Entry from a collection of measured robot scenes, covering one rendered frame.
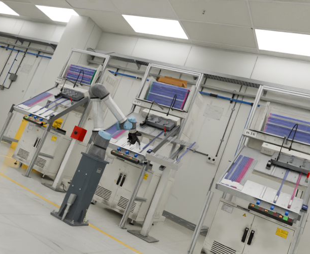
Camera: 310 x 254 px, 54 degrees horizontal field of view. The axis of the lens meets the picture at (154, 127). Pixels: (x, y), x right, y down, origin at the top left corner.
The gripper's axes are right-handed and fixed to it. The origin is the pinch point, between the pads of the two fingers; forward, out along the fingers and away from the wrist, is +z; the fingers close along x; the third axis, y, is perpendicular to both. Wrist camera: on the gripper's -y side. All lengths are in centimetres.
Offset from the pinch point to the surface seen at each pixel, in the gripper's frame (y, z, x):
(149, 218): 28, 55, 34
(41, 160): 10, 68, -151
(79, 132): -11, 18, -92
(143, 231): 37, 63, 33
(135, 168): -14.6, 41.6, -13.6
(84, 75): -90, -15, -153
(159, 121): -60, 3, -10
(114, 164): -11, 45, -41
